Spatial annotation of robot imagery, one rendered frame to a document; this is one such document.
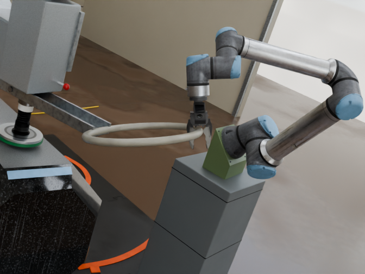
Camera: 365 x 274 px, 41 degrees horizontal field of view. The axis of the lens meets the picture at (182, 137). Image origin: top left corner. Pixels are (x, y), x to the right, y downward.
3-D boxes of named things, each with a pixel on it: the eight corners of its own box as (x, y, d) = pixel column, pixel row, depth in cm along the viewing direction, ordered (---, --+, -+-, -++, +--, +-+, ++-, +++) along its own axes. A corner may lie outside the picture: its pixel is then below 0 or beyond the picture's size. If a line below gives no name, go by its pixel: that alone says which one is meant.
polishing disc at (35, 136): (44, 130, 249) (44, 128, 249) (40, 148, 230) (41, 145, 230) (0, 121, 244) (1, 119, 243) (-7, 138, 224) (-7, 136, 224)
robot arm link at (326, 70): (359, 60, 219) (221, 19, 201) (364, 82, 213) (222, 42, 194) (344, 75, 228) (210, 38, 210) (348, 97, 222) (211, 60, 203)
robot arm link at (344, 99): (262, 156, 270) (367, 83, 215) (264, 185, 260) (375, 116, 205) (239, 149, 264) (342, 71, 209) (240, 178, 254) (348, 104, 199)
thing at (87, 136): (55, 143, 191) (55, 135, 191) (130, 126, 233) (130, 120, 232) (160, 150, 166) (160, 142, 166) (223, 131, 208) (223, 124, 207)
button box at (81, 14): (55, 65, 232) (68, 6, 222) (59, 65, 234) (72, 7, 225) (67, 72, 229) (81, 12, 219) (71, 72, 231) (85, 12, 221)
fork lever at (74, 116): (-22, 80, 232) (-21, 70, 230) (11, 78, 248) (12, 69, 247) (85, 138, 203) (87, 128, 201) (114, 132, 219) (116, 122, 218)
